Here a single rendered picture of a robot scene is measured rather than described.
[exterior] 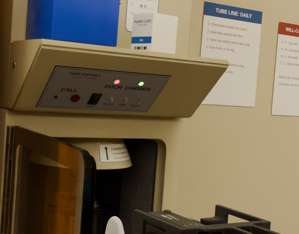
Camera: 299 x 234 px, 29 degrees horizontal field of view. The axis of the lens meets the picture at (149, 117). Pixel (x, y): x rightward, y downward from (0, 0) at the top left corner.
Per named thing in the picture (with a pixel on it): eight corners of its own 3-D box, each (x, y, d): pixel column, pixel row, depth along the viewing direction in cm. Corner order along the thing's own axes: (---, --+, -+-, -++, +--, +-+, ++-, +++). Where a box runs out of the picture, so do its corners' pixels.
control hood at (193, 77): (4, 109, 85) (9, 40, 85) (184, 116, 103) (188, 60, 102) (34, 115, 75) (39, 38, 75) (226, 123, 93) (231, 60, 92)
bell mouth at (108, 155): (17, 154, 106) (19, 125, 106) (102, 154, 116) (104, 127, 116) (56, 170, 92) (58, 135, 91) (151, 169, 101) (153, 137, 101)
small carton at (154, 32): (129, 52, 91) (132, 13, 91) (154, 55, 95) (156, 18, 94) (150, 52, 88) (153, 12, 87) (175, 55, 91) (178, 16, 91)
